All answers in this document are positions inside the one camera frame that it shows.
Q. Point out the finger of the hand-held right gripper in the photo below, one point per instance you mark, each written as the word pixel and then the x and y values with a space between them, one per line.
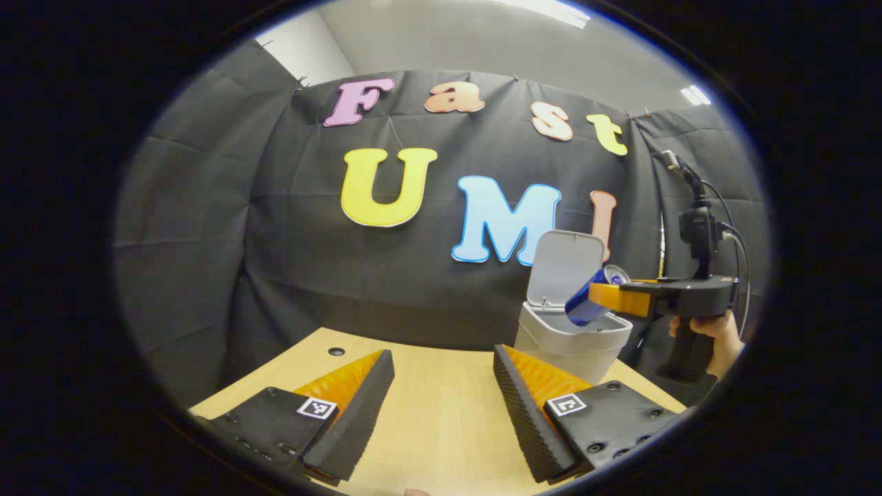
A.
pixel 620 300

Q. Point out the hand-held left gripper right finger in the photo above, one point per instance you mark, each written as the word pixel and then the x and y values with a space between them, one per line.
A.
pixel 527 420

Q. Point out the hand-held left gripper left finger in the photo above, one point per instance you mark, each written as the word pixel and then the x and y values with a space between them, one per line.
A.
pixel 358 420

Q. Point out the blue pop can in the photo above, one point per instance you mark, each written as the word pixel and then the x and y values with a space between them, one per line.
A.
pixel 586 306

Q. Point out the white desktop garbage bin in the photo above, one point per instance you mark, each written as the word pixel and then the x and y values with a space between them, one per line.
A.
pixel 565 337

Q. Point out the wooden desktop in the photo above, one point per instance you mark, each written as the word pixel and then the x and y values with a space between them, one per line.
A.
pixel 441 413

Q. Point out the black backdrop cloth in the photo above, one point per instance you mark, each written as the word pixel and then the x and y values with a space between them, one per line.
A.
pixel 275 275

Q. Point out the ceiling light panel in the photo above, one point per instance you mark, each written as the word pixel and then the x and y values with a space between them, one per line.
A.
pixel 696 94
pixel 544 10

